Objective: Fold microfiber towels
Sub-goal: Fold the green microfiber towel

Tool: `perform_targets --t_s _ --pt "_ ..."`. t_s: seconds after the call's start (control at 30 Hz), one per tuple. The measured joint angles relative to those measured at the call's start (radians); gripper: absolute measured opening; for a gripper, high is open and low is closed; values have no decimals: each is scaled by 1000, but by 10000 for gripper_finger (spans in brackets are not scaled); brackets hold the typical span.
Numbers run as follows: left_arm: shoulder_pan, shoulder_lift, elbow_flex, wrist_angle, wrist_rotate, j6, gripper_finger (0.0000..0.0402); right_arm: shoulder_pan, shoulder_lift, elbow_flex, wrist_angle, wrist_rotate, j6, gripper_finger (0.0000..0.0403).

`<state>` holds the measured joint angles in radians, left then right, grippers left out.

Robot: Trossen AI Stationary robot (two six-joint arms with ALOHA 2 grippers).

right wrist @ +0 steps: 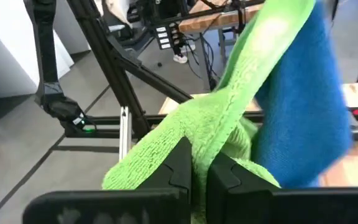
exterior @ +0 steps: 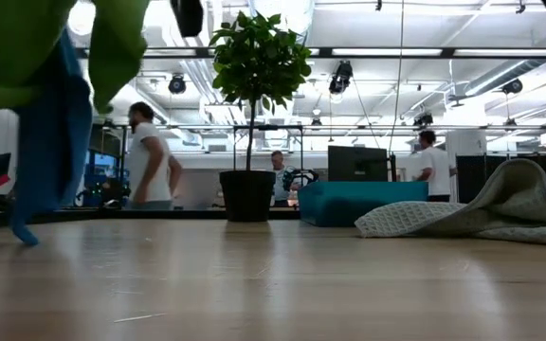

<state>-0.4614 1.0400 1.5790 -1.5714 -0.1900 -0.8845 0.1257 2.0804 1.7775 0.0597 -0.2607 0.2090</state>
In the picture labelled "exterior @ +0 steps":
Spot green microfiber towel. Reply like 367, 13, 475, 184
0, 0, 151, 117

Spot blue microfiber towel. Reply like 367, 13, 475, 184
9, 27, 94, 247

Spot black ceiling spotlight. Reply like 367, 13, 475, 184
412, 112, 434, 129
500, 78, 524, 95
167, 73, 188, 95
328, 60, 355, 96

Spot green plant in black pot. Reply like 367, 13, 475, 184
208, 9, 313, 223

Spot person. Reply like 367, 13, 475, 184
125, 101, 184, 211
270, 150, 299, 208
412, 130, 459, 204

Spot teal plastic bin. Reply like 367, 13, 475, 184
297, 181, 429, 227

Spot black room partition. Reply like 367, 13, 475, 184
456, 141, 546, 205

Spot grey waffle towel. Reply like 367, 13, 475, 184
354, 158, 546, 248

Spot black ceiling light rail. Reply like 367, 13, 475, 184
73, 45, 546, 61

